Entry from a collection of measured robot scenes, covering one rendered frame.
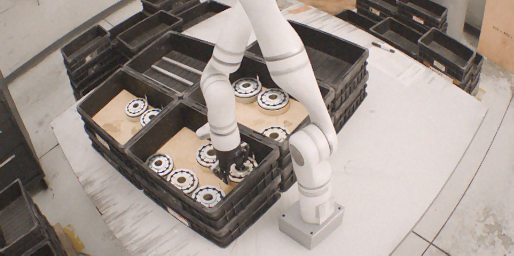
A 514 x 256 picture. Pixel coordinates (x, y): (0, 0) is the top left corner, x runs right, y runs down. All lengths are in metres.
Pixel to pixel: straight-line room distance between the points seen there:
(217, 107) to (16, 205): 1.45
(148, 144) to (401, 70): 1.17
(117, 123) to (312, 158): 0.86
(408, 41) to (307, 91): 1.96
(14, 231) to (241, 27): 1.57
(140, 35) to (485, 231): 2.65
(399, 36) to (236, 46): 2.01
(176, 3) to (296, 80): 2.23
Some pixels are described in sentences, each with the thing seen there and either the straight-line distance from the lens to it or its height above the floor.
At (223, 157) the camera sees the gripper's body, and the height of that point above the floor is 0.97.
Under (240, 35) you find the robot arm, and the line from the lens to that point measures 1.03.
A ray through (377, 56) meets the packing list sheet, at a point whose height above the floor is 0.70.
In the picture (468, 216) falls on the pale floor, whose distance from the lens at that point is 2.40.
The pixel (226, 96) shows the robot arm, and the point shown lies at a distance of 1.08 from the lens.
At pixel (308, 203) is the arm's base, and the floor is 0.90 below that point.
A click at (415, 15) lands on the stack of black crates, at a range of 2.94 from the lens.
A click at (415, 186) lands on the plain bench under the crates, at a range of 1.51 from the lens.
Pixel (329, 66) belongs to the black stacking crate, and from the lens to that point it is 1.75.
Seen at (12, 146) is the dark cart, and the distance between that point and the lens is 2.59.
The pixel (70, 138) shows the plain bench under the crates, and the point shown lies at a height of 0.70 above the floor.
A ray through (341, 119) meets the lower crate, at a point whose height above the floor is 0.76.
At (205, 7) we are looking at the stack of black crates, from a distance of 3.17.
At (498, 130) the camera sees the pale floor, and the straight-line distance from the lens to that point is 3.04.
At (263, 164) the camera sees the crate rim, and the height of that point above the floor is 0.93.
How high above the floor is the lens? 1.85
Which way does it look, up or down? 41 degrees down
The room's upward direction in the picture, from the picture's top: 7 degrees counter-clockwise
